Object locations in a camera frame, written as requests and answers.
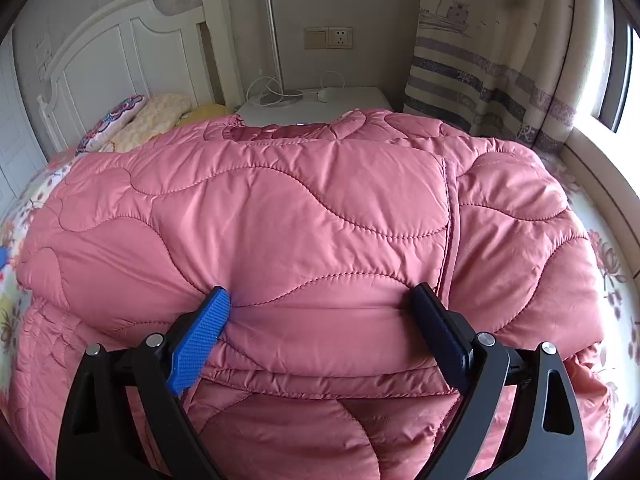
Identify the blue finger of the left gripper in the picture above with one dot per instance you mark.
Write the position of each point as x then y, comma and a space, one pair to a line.
3, 256

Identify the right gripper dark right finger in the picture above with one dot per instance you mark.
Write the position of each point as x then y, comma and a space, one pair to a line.
544, 437

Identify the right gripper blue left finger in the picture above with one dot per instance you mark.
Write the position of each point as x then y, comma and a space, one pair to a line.
123, 418

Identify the pink quilted coat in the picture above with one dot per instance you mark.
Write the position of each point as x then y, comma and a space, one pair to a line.
317, 232

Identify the white wardrobe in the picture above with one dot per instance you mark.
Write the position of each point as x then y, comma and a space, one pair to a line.
20, 153

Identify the floral bed sheet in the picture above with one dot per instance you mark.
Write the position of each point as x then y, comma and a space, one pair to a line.
618, 352

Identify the colourful patterned pillow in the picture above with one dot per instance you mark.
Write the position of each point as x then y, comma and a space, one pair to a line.
114, 121

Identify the cream checked pillow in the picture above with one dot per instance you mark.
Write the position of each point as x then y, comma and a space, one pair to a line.
159, 115

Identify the white wooden headboard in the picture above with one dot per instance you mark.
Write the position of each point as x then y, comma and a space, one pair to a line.
130, 47

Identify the yellow pillow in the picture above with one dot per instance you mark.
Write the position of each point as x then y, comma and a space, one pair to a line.
203, 113

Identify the white bedside table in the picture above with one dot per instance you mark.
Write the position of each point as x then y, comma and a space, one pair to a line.
318, 105

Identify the silver lamp pole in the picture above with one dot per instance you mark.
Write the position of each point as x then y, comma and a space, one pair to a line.
275, 93

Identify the dark framed window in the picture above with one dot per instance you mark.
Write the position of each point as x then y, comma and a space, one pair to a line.
620, 106

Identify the beige printed curtain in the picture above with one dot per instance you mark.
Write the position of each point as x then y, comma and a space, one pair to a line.
516, 70

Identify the wall socket plate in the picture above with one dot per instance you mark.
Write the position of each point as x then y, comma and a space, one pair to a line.
328, 38

